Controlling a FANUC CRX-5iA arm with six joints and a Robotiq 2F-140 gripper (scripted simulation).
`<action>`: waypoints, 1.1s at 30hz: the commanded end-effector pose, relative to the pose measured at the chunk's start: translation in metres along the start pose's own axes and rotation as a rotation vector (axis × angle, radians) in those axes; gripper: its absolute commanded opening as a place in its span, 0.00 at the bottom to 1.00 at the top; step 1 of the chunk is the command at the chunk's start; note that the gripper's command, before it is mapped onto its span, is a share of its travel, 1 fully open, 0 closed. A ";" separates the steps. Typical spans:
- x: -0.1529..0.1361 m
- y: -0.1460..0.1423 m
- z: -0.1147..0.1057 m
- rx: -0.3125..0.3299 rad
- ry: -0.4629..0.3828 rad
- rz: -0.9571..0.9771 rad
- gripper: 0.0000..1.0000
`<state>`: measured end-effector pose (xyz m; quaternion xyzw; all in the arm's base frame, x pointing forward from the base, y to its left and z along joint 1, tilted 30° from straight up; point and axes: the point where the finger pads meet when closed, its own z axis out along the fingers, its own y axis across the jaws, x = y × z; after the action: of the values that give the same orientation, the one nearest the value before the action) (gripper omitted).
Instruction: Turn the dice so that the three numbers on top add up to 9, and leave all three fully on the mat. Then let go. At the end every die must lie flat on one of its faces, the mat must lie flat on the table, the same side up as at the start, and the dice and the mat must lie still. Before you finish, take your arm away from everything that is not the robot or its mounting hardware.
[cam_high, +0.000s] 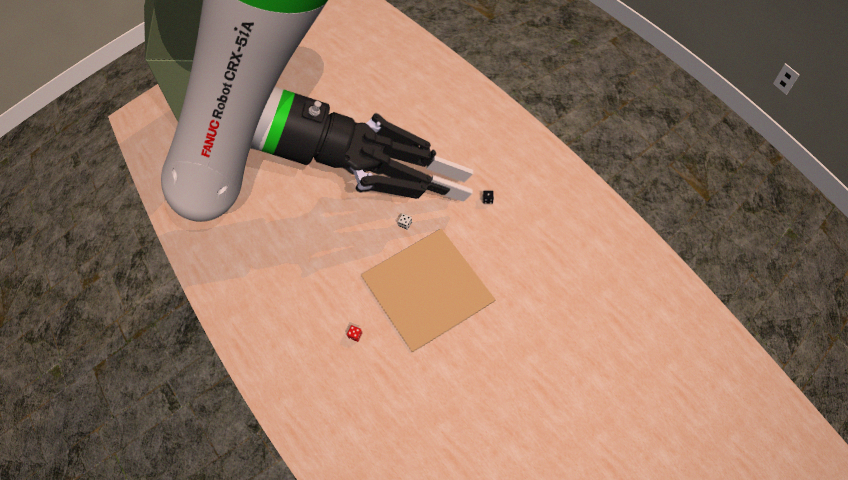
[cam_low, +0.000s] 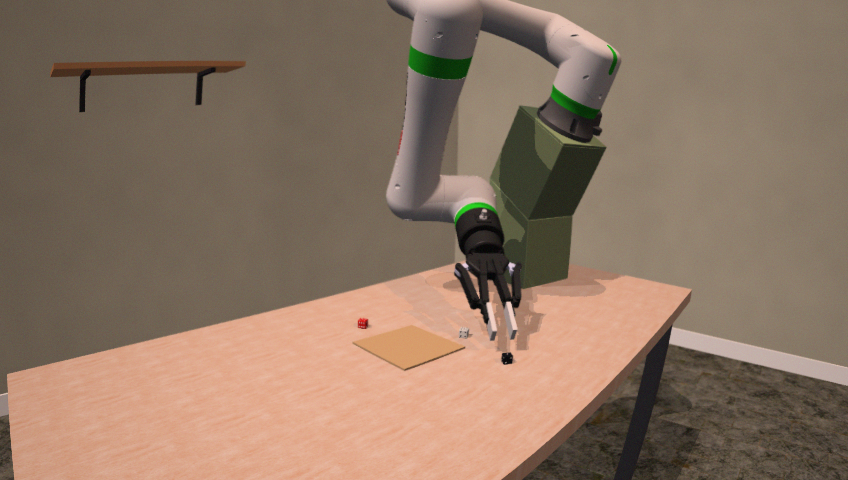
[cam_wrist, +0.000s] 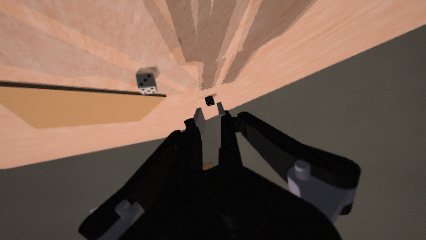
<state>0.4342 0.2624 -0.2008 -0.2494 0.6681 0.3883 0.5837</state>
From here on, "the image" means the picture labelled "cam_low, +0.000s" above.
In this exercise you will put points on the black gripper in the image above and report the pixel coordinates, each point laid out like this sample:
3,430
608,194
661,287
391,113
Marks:
488,246

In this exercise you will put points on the tan square mat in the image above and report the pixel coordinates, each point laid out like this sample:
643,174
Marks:
408,347

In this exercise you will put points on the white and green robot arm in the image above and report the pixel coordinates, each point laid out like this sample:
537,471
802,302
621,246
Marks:
443,41

